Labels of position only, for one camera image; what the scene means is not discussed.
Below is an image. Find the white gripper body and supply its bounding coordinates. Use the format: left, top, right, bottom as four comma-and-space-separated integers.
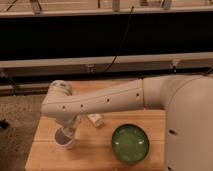
62, 116, 81, 137

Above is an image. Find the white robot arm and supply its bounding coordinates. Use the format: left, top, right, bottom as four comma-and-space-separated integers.
41, 75, 213, 171

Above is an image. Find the white ceramic cup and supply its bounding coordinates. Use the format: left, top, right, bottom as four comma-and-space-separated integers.
54, 127, 75, 149

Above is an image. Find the white sponge block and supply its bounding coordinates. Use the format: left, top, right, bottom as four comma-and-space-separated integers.
88, 114, 104, 127

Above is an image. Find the green round bowl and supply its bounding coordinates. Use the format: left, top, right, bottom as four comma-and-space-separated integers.
111, 124, 150, 164

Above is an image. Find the long metal rail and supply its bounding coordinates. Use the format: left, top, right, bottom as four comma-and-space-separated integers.
0, 52, 213, 77

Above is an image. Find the black hanging cable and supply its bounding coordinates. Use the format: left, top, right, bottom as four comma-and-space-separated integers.
101, 4, 136, 74

